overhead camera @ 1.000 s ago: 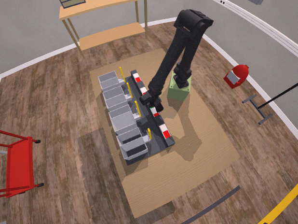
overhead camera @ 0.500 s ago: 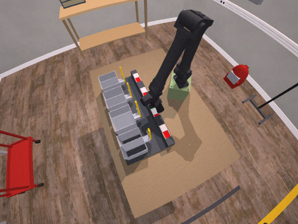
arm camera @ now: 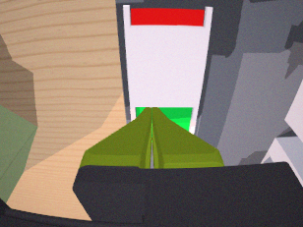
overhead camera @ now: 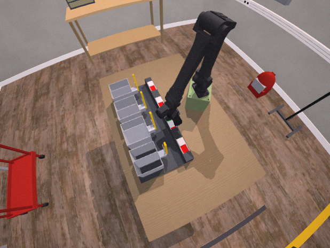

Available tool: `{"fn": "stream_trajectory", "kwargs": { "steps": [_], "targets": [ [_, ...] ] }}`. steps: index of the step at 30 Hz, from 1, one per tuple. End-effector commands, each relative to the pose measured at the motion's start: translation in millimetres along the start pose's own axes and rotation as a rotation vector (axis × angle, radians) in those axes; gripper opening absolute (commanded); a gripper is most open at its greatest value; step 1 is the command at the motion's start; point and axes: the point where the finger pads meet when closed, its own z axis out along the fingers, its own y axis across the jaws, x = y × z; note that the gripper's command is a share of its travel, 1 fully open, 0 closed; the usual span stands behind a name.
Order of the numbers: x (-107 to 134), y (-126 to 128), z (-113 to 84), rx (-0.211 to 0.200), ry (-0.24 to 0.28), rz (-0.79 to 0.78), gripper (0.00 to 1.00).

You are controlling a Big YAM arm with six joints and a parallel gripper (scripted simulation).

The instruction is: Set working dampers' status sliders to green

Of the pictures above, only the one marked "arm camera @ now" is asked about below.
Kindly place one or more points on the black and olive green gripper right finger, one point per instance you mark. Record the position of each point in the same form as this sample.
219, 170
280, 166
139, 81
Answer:
175, 147

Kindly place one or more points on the grey box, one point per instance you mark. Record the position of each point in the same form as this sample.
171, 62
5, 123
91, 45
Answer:
294, 117
290, 150

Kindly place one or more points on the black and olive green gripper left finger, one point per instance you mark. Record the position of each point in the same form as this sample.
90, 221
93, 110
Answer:
131, 145

